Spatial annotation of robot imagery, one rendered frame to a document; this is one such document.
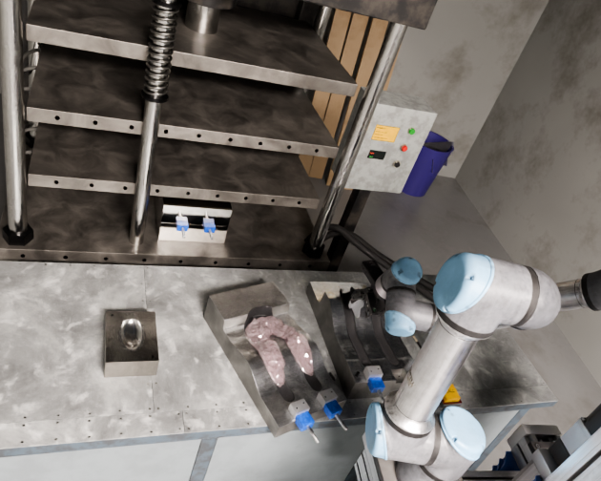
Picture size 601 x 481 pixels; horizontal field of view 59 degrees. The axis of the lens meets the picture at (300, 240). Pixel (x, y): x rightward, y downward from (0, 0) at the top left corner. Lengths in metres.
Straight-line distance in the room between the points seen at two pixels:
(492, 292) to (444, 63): 4.10
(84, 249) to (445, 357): 1.45
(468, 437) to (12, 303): 1.39
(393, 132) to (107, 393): 1.45
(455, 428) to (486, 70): 4.21
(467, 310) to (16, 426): 1.17
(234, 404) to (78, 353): 0.49
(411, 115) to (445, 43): 2.70
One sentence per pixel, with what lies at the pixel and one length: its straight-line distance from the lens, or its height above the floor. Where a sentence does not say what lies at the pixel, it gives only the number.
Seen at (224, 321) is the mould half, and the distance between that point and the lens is 1.75.
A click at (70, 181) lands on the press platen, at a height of 1.02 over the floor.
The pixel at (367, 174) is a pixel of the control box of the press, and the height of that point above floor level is 1.15.
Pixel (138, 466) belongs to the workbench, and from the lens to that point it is 1.84.
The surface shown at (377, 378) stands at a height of 0.90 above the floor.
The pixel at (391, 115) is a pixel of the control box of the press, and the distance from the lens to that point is 2.21.
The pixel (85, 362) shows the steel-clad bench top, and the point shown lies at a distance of 1.74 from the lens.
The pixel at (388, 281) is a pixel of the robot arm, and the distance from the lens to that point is 1.39.
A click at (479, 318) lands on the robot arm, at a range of 1.00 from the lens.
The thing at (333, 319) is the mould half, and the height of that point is 0.91.
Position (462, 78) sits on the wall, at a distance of 5.11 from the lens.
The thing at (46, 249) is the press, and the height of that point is 0.79.
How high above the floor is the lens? 2.16
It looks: 35 degrees down
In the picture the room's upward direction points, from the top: 20 degrees clockwise
